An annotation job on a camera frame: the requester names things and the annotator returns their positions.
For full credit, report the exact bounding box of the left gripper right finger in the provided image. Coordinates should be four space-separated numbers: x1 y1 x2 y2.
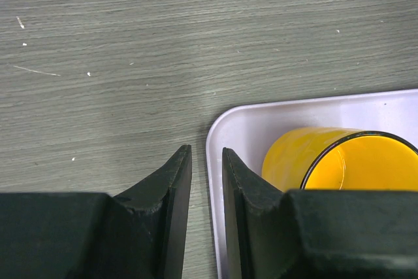
222 148 417 278

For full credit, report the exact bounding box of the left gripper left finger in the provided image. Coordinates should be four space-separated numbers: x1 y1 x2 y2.
1 145 192 278

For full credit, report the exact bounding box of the yellow glass mug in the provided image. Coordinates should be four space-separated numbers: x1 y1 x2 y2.
261 127 417 191

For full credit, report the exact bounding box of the lavender plastic tray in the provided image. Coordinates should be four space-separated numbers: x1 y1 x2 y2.
206 89 417 278

